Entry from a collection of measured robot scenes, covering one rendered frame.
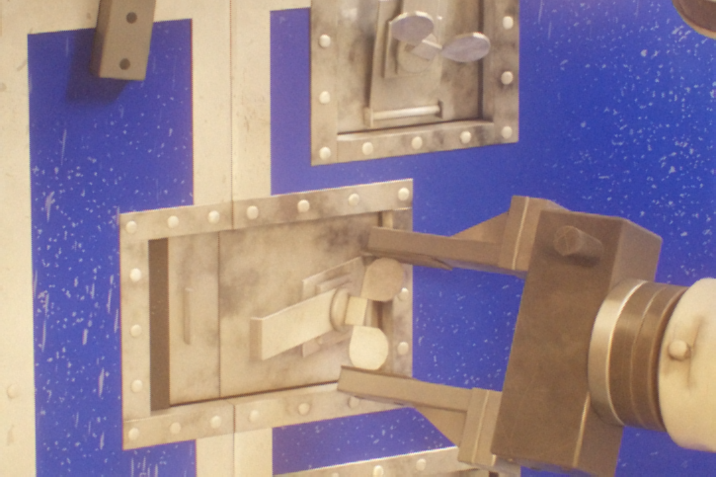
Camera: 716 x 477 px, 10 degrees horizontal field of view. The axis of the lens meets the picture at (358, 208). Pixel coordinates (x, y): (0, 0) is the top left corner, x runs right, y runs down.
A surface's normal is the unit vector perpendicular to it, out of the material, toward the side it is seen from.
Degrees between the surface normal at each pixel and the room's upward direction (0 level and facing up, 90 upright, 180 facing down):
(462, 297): 90
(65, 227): 90
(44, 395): 90
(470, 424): 66
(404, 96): 100
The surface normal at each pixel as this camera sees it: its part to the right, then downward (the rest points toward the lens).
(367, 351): -0.47, -0.22
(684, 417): -0.47, 0.55
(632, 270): 0.86, 0.11
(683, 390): -0.51, 0.27
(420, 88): 0.47, 0.37
